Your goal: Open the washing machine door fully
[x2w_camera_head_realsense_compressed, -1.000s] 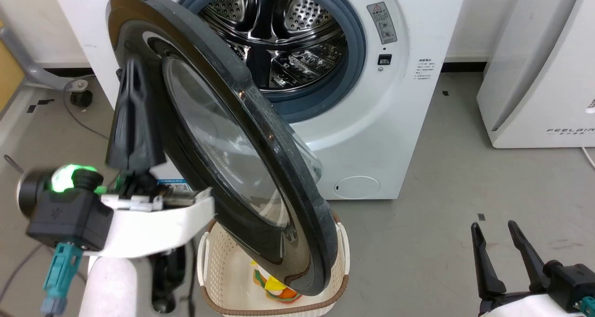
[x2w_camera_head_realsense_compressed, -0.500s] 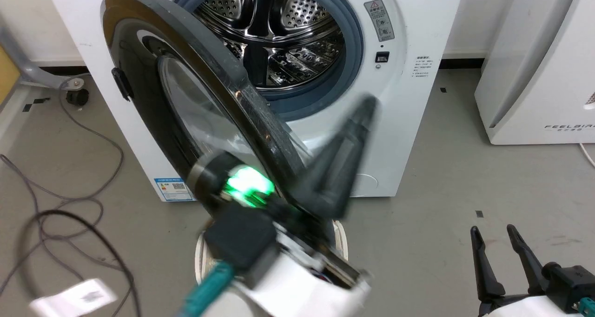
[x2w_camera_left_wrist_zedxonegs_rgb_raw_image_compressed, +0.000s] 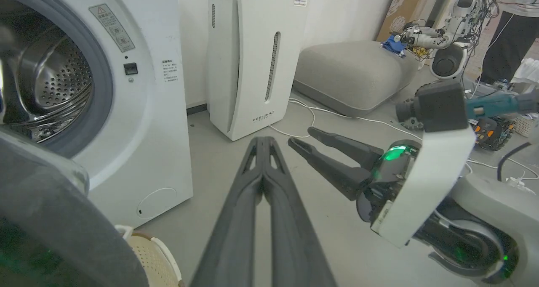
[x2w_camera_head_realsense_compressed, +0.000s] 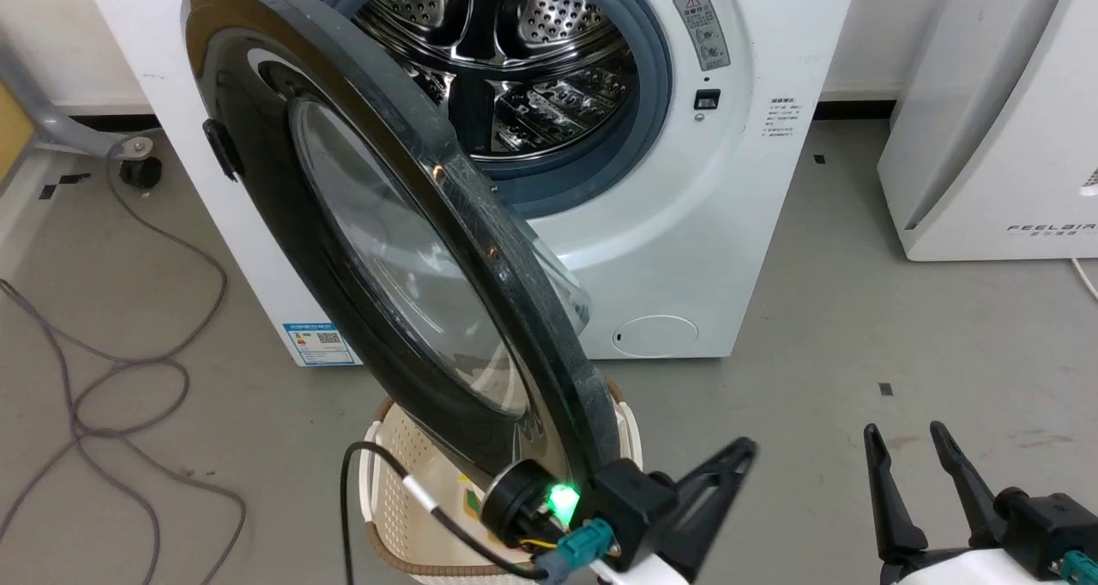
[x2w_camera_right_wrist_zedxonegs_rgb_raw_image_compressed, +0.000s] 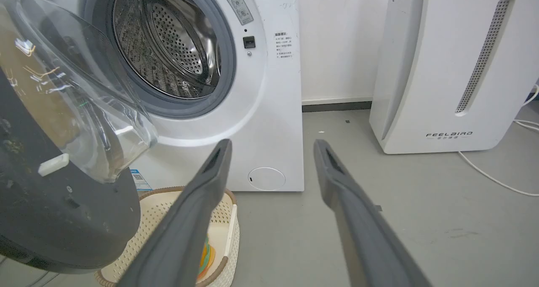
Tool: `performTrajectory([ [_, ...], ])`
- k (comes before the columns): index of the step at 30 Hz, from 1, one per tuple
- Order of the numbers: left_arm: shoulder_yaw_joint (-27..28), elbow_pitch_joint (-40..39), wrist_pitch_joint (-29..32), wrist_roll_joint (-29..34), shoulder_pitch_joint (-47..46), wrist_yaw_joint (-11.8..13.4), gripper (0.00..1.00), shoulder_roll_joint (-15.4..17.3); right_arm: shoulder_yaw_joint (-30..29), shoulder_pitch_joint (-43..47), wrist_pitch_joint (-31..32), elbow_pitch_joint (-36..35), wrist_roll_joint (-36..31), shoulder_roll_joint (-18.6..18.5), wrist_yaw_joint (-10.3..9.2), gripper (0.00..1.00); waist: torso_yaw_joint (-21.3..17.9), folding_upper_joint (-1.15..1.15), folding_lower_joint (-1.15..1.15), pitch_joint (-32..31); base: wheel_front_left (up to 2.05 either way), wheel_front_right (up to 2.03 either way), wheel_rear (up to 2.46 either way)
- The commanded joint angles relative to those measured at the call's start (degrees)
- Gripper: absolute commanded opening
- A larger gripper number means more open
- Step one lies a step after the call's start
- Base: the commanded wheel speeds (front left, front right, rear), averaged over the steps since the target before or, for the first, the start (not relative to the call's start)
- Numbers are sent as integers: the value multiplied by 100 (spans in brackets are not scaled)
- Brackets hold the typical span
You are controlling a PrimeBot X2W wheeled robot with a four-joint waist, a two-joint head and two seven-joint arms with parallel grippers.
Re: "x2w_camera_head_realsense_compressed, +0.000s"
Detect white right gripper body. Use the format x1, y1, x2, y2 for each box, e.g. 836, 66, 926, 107
878, 546, 1077, 585

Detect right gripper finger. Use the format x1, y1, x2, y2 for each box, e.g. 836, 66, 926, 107
862, 423, 930, 563
930, 421, 1006, 550

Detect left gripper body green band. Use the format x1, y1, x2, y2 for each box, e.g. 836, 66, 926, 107
480, 458, 692, 585

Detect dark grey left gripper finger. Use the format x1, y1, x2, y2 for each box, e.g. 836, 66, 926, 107
662, 437, 761, 583

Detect black round glass washer door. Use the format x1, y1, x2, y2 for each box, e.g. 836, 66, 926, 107
180, 0, 624, 493

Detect white front-load washing machine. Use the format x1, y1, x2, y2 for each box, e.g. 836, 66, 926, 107
77, 0, 863, 368

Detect grey rubber door gasket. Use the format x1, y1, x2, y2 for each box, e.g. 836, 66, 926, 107
317, 0, 675, 220

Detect cream plastic laundry basket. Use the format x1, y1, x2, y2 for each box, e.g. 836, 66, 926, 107
359, 379, 644, 582

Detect round white filter cover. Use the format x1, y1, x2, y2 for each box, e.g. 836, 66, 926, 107
612, 314, 699, 359

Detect blue white energy label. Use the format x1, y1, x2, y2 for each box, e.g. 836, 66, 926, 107
281, 320, 360, 368

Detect white air purifier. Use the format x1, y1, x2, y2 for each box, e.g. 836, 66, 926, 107
877, 0, 1098, 263

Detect steel washer drum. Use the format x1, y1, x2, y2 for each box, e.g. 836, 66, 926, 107
350, 0, 641, 160

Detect black caster wheel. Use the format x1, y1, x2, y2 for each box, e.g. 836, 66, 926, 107
118, 136, 165, 190

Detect wooden panel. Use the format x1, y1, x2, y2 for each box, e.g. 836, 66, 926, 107
0, 83, 37, 184

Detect teal left camera connector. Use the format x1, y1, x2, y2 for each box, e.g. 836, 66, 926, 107
556, 519, 617, 582

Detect teal camera connector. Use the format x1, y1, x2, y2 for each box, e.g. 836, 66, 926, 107
1059, 550, 1098, 585
556, 519, 617, 582

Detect teal right camera connector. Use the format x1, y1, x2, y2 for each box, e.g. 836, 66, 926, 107
1059, 550, 1098, 585

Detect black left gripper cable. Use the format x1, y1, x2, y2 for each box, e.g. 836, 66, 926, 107
340, 441, 550, 585

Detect white power cable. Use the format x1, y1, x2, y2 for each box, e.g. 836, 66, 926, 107
1068, 257, 1098, 305

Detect grey floor cable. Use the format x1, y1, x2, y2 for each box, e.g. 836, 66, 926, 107
0, 135, 250, 585

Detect grey metal frame leg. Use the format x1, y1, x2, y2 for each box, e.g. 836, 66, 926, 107
0, 40, 155, 159

